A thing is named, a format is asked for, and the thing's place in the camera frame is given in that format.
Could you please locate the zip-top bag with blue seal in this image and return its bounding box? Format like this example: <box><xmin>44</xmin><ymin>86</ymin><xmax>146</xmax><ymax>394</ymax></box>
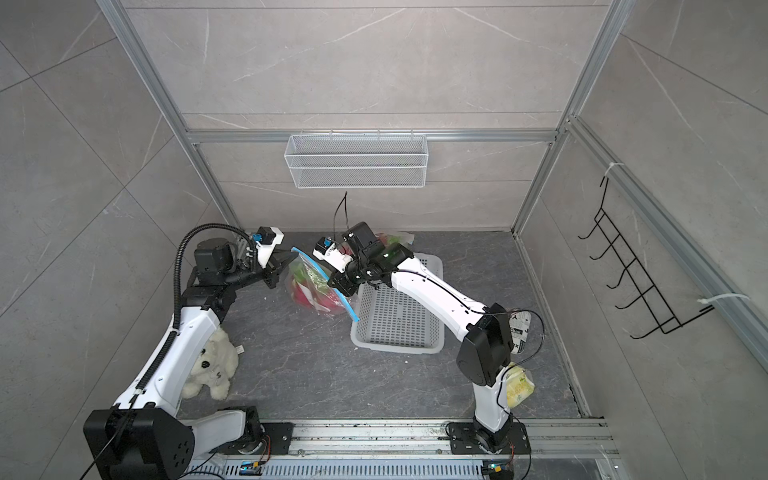
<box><xmin>285</xmin><ymin>247</ymin><xmax>359</xmax><ymax>322</ymax></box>

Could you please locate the yellow-green packaged snack bag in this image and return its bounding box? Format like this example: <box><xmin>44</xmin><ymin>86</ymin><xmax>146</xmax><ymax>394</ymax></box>
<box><xmin>505</xmin><ymin>365</ymin><xmax>535</xmax><ymax>409</ymax></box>

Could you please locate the white wire mesh wall basket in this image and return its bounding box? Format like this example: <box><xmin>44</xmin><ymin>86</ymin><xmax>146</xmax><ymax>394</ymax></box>
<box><xmin>284</xmin><ymin>133</ymin><xmax>429</xmax><ymax>189</ymax></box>

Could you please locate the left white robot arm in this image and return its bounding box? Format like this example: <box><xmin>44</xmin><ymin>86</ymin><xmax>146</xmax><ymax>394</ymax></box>
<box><xmin>83</xmin><ymin>227</ymin><xmax>296</xmax><ymax>479</ymax></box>

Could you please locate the stars and stripes patterned can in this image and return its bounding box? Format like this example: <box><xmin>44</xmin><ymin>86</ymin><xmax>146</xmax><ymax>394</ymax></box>
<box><xmin>509</xmin><ymin>311</ymin><xmax>531</xmax><ymax>355</ymax></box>

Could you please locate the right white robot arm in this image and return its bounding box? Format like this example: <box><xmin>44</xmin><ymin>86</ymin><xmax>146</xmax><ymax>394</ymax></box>
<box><xmin>313</xmin><ymin>222</ymin><xmax>517</xmax><ymax>453</ymax></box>

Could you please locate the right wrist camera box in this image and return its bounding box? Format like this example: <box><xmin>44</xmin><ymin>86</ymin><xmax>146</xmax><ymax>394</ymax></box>
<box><xmin>312</xmin><ymin>237</ymin><xmax>353</xmax><ymax>272</ymax></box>

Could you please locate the white perforated plastic basket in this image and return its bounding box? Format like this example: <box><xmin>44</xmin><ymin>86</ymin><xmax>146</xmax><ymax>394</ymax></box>
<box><xmin>350</xmin><ymin>285</ymin><xmax>445</xmax><ymax>354</ymax></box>

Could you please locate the black wire wall hook rack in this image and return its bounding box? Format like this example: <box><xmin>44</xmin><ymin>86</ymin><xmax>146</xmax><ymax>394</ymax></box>
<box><xmin>577</xmin><ymin>177</ymin><xmax>715</xmax><ymax>340</ymax></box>

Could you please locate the pink dragon fruit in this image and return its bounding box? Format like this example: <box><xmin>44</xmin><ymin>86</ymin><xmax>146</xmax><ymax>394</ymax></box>
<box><xmin>285</xmin><ymin>257</ymin><xmax>347</xmax><ymax>316</ymax></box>

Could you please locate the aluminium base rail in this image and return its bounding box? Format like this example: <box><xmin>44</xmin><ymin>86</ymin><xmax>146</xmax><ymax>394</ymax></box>
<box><xmin>179</xmin><ymin>419</ymin><xmax>629</xmax><ymax>479</ymax></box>

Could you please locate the far zip-top bag with dragon fruit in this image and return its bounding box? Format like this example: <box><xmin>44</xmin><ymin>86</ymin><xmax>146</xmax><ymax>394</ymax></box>
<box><xmin>375</xmin><ymin>230</ymin><xmax>415</xmax><ymax>246</ymax></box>

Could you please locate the white plush teddy bear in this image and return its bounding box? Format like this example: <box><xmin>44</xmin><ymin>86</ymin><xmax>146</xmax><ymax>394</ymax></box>
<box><xmin>181</xmin><ymin>327</ymin><xmax>239</xmax><ymax>401</ymax></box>

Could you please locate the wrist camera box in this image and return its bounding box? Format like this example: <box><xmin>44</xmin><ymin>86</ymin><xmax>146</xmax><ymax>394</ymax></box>
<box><xmin>312</xmin><ymin>237</ymin><xmax>353</xmax><ymax>272</ymax></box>
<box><xmin>250</xmin><ymin>226</ymin><xmax>284</xmax><ymax>268</ymax></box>

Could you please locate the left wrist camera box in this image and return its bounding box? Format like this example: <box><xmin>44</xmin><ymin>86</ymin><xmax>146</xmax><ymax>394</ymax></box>
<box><xmin>250</xmin><ymin>226</ymin><xmax>284</xmax><ymax>268</ymax></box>

